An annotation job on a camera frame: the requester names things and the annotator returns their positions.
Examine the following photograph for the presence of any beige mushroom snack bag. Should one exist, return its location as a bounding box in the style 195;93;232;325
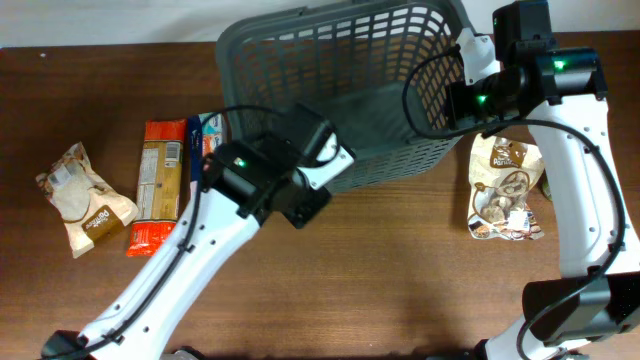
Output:
467;135;544;241

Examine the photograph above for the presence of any grey plastic shopping basket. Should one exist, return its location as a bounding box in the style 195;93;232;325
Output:
216;0;470;193

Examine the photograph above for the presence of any multicolour tissue pack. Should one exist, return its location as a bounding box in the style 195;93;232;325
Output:
187;113;228;198

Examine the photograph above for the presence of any red brown pasta packet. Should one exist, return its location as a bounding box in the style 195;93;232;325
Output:
126;119;187;257

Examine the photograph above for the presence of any beige rice bag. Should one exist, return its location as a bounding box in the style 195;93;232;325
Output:
35;142;138;258

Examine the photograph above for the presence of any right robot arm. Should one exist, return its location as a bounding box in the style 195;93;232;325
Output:
447;1;639;359

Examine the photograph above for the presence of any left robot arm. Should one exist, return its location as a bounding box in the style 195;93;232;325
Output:
40;104;355;359

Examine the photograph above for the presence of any green lid jar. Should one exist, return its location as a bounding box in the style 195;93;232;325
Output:
541;180;552;201

